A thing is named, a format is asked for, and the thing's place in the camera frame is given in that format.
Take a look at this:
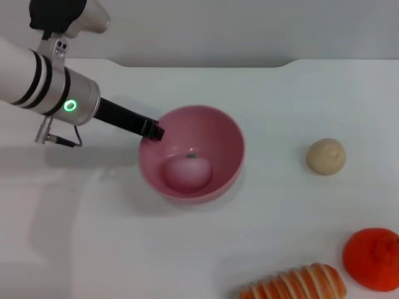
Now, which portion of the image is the striped orange bread loaf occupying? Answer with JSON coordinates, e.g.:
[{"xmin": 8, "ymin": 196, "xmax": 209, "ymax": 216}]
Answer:
[{"xmin": 239, "ymin": 262, "xmax": 347, "ymax": 299}]

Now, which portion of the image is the pink plush peach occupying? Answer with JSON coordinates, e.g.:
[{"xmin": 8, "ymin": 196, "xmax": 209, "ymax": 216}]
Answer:
[{"xmin": 164, "ymin": 153, "xmax": 214, "ymax": 193}]

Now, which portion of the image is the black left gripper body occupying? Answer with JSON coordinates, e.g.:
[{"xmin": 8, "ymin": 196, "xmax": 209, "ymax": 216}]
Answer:
[{"xmin": 92, "ymin": 98, "xmax": 158, "ymax": 137}]

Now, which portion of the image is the orange plush tangerine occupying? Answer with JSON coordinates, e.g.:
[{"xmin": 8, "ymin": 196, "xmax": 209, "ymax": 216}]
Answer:
[{"xmin": 342, "ymin": 227, "xmax": 399, "ymax": 293}]

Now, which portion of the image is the left arm connector cable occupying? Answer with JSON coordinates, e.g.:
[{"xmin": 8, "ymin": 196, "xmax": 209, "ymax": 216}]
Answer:
[{"xmin": 34, "ymin": 116, "xmax": 84, "ymax": 148}]

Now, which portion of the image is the beige plush ball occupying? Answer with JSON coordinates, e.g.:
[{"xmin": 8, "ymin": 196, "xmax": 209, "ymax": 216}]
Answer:
[{"xmin": 306, "ymin": 138, "xmax": 347, "ymax": 177}]

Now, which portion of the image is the pink plastic bowl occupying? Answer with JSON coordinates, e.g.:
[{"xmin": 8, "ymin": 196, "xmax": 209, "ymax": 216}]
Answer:
[{"xmin": 138, "ymin": 105, "xmax": 246, "ymax": 206}]

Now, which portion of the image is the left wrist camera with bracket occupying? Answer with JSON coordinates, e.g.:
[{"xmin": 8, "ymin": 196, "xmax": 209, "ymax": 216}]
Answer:
[{"xmin": 29, "ymin": 0, "xmax": 112, "ymax": 71}]

